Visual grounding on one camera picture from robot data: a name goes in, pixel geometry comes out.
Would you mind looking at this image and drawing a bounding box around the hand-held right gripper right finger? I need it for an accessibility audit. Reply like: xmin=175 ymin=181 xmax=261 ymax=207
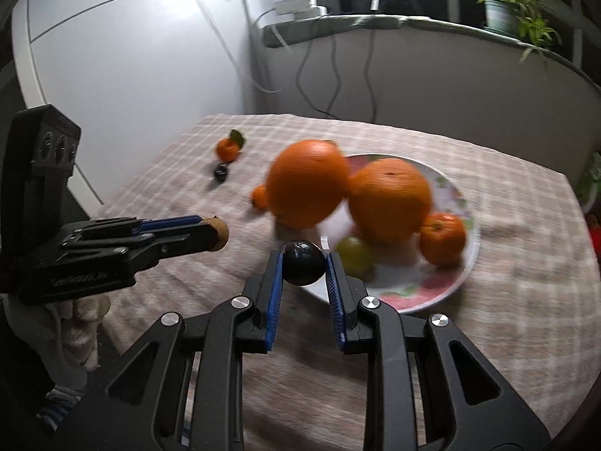
xmin=328 ymin=252 xmax=551 ymax=451

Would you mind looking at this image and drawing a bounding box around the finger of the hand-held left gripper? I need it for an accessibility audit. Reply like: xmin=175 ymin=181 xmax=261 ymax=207
xmin=89 ymin=215 xmax=204 ymax=236
xmin=60 ymin=222 xmax=218 ymax=272

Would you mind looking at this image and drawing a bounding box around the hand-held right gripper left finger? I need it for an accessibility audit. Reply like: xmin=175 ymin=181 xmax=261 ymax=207
xmin=61 ymin=250 xmax=285 ymax=451

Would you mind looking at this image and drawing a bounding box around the brown kiwi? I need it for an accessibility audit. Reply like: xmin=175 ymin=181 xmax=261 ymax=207
xmin=207 ymin=216 xmax=230 ymax=251

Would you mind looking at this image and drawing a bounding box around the dark round plum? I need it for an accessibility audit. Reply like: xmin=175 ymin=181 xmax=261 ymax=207
xmin=283 ymin=239 xmax=326 ymax=286

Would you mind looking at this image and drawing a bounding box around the green round fruit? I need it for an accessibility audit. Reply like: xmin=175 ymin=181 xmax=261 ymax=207
xmin=335 ymin=235 xmax=375 ymax=276

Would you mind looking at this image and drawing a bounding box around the white floral plate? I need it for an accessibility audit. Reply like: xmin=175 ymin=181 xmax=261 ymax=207
xmin=300 ymin=153 xmax=482 ymax=315

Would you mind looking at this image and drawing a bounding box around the large bumpy orange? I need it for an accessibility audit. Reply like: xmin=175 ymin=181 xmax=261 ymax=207
xmin=348 ymin=159 xmax=433 ymax=245

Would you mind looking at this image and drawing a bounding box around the large smooth orange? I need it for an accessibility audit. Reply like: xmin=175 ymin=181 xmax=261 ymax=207
xmin=265 ymin=139 xmax=351 ymax=229

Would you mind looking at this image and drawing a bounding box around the person's left hand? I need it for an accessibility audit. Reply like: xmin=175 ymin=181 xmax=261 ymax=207
xmin=9 ymin=292 xmax=112 ymax=389

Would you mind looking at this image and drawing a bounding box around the small mandarin with leaf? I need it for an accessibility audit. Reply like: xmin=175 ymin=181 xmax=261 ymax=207
xmin=216 ymin=130 xmax=246 ymax=163

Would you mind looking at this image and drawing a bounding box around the white refrigerator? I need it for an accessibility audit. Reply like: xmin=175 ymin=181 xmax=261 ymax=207
xmin=12 ymin=0 xmax=258 ymax=207

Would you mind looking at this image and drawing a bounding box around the checked tablecloth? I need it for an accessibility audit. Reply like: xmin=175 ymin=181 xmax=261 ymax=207
xmin=89 ymin=113 xmax=597 ymax=451

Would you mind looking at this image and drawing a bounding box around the white power strip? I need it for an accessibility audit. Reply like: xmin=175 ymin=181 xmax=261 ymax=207
xmin=273 ymin=0 xmax=328 ymax=22

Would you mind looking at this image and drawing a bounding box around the red box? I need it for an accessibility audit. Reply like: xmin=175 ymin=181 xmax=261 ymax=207
xmin=584 ymin=213 xmax=601 ymax=257

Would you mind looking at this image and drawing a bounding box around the green patterned bag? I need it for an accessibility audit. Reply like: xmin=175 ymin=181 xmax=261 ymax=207
xmin=577 ymin=149 xmax=601 ymax=214

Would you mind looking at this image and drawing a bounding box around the grey windowsill cover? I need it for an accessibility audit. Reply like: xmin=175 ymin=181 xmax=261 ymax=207
xmin=261 ymin=13 xmax=601 ymax=92

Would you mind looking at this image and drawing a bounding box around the potted spider plant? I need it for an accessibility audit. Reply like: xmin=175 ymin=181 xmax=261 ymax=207
xmin=457 ymin=0 xmax=563 ymax=65

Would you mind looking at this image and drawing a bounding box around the white cable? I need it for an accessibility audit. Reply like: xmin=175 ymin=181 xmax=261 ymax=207
xmin=185 ymin=0 xmax=296 ymax=95

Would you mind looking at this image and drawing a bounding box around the black cable with inline switch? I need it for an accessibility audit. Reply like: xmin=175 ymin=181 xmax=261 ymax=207
xmin=365 ymin=0 xmax=381 ymax=124

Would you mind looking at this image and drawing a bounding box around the white window frame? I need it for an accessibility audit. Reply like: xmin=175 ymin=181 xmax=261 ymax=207
xmin=237 ymin=0 xmax=599 ymax=85

